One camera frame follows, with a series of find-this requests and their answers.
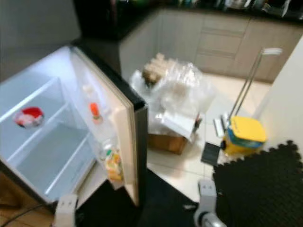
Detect peeled orange with white pith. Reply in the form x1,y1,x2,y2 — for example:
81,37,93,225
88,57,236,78
17,116,36,128

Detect silver fridge door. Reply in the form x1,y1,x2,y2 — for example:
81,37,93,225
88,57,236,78
71,45,148,207

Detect glass fridge shelf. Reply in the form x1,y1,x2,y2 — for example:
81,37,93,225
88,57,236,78
7,105,76,161
0,78,62,121

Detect silver fridge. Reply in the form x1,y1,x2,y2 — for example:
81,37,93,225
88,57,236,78
0,0,114,209

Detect clear bottle with orange cap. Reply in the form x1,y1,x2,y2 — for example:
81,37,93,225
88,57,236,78
83,85,106,124

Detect clear jar with green lid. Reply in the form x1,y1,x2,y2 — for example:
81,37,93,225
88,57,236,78
99,142,114,164

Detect orange juice carton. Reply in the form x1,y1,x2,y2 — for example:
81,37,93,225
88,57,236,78
105,149,124,183

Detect beige wooden slatted rack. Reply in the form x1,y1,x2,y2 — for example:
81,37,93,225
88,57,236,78
141,53,171,87

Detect brown cardboard box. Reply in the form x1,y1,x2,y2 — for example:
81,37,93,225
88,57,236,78
147,133,187,156

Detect white flat board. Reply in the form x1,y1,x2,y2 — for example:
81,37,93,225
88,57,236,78
159,111,199,142

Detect clear plastic wrap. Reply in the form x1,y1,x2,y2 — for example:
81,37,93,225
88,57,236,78
130,61,216,135

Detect black flat pad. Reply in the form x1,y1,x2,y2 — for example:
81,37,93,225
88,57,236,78
200,142,222,166

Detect beige kitchen cabinets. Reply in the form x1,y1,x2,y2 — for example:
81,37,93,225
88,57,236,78
118,7,303,83

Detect black foam puzzle mat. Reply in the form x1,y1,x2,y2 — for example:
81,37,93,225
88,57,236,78
212,140,303,227

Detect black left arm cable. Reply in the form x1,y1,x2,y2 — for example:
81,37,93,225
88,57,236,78
7,203,57,227

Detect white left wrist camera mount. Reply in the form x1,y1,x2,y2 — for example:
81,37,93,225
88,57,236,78
53,194,79,227

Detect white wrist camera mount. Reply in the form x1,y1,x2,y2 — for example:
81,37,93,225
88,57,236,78
53,194,79,227
198,179,217,216

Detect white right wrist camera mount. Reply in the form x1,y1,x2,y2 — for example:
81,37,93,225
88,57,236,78
198,179,217,216

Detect yellow trolley with metal handle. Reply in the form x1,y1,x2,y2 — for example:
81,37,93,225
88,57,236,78
220,47,284,157

